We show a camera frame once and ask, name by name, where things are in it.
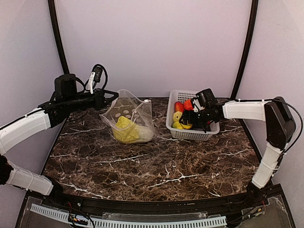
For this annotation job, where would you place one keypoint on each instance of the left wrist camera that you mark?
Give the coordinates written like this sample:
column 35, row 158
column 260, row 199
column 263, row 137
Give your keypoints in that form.
column 95, row 77

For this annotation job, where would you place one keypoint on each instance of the cream toy apple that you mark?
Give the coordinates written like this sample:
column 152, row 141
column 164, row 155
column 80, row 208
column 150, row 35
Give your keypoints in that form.
column 177, row 116

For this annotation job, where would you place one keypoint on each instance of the white slotted cable duct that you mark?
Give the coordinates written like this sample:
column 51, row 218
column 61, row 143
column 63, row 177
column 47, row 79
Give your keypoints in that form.
column 119, row 220

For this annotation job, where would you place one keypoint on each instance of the orange toy fruit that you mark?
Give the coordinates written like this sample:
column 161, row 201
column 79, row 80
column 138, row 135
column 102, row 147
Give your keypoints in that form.
column 188, row 105

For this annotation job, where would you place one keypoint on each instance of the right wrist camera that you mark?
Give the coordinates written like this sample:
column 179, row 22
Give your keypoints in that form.
column 196, row 104

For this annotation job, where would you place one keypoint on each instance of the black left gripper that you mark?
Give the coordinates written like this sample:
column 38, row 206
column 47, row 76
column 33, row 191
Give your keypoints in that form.
column 99, row 100

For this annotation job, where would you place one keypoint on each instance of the red orange toy mango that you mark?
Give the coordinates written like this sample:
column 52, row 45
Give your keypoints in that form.
column 179, row 107

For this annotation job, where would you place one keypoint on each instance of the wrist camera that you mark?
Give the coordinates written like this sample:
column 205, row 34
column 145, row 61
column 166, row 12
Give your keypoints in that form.
column 95, row 77
column 196, row 104

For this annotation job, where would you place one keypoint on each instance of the clear zip top bag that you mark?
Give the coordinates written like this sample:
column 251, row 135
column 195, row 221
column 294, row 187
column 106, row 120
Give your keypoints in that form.
column 131, row 107

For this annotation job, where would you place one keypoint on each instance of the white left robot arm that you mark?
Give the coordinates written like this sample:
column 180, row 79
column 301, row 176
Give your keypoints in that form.
column 65, row 100

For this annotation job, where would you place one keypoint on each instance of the yellow napa cabbage toy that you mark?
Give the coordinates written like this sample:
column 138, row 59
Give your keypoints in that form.
column 128, row 132

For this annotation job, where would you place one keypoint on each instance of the green yellow toy mango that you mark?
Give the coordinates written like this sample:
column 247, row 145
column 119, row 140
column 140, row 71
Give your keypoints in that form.
column 177, row 125

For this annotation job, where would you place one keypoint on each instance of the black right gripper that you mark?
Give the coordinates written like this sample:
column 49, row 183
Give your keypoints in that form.
column 194, row 117

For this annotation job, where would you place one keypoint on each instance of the white plastic basket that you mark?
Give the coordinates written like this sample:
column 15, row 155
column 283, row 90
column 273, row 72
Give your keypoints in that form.
column 190, row 134

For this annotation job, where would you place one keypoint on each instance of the yellow toy pear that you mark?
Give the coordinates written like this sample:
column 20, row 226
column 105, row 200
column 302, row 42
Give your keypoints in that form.
column 187, row 126

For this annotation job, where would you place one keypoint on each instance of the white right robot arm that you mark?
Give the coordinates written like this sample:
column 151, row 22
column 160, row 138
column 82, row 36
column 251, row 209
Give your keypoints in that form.
column 273, row 114

